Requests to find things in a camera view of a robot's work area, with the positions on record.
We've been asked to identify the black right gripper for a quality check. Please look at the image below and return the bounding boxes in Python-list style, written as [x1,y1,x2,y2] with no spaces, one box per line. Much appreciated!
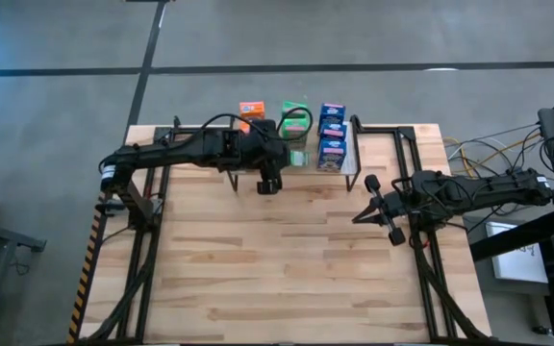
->
[352,174,412,247]

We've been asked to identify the blue Frosted Flakes cereal box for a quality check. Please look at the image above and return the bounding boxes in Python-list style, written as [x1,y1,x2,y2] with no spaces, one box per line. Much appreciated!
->
[318,102,347,125]
[315,137,348,173]
[319,121,348,141]

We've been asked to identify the wooden shelf table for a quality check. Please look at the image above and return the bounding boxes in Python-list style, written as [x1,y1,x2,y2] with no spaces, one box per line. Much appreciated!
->
[225,113,363,193]

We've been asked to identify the black beam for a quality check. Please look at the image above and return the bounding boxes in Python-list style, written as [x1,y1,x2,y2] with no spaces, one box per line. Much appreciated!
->
[468,207,554,263]

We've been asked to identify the white panel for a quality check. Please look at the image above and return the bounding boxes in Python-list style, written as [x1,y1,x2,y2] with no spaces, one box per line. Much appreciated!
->
[486,221,551,284]

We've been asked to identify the grey desk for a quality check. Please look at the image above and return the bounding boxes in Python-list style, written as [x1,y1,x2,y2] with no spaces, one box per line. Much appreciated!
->
[464,214,554,346]

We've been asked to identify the yellow black hazard stripe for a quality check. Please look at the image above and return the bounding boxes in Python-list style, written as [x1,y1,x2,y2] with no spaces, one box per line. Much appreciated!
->
[66,212,104,344]

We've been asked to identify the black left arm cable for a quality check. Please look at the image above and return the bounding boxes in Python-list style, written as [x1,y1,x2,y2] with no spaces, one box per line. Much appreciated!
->
[198,106,315,145]

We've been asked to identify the black metal rig frame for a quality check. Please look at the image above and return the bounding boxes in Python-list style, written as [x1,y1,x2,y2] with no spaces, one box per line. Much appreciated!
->
[87,113,234,345]
[350,113,483,345]

